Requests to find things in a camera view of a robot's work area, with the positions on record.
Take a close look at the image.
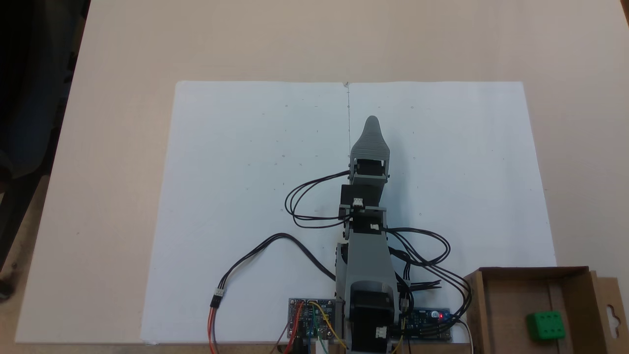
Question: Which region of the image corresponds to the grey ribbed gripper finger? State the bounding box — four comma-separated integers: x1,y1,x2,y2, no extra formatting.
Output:
350,116,391,161

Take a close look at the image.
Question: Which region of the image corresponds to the green die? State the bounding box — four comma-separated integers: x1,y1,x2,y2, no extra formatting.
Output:
526,310,566,342

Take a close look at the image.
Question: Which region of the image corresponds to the white paper sheet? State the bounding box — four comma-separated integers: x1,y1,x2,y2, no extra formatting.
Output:
140,81,557,345

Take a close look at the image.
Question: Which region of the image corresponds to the blue circuit board, red light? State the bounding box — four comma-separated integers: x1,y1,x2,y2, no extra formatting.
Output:
403,307,453,342

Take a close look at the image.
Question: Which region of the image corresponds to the brown cardboard box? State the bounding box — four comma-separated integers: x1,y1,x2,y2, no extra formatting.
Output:
463,266,629,354

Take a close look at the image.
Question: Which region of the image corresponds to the long black servo cable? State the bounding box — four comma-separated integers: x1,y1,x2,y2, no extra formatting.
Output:
383,227,473,340

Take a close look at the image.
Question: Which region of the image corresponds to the black gripper servo cable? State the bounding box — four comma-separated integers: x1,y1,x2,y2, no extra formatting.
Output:
285,171,353,229

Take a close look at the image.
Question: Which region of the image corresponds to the short black servo cable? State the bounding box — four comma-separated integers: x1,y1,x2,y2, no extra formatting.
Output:
391,251,443,295

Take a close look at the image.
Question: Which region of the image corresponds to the circuit board with coloured wires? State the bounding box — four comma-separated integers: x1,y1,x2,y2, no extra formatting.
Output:
288,298,341,341

